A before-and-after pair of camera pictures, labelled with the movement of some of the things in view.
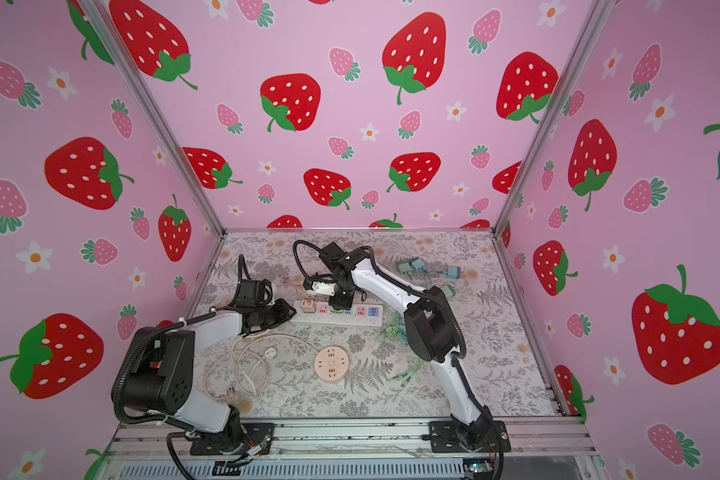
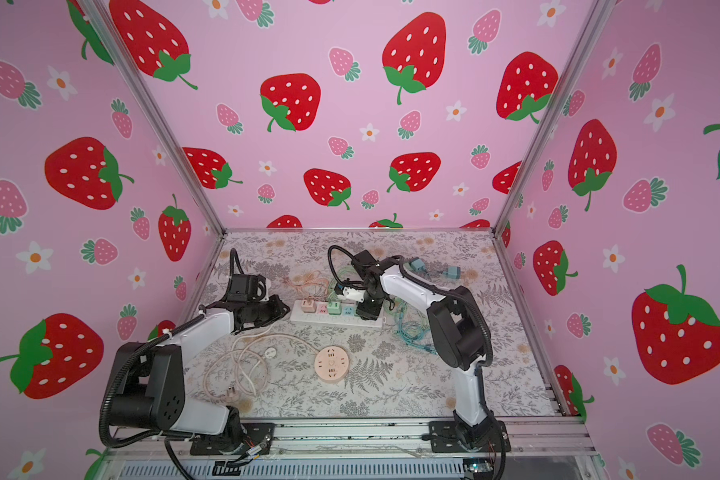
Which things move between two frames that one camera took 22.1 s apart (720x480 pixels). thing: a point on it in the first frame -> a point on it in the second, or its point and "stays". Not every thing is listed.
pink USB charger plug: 308,306 stays
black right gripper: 341,303 -> 366,310
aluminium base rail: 128,439 stays
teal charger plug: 453,272 stays
